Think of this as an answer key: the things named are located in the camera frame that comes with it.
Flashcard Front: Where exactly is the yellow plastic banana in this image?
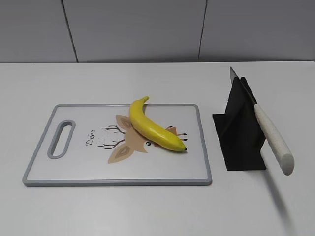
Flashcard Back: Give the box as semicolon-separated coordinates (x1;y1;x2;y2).
129;96;187;151

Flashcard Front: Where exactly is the white deer cutting board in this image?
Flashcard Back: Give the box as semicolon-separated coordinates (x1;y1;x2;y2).
23;104;212;186

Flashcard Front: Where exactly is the white handled kitchen knife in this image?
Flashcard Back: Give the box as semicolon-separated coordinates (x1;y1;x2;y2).
242;82;295;176

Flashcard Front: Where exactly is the black knife stand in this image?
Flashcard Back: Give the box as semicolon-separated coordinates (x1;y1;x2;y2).
213;77;266;171

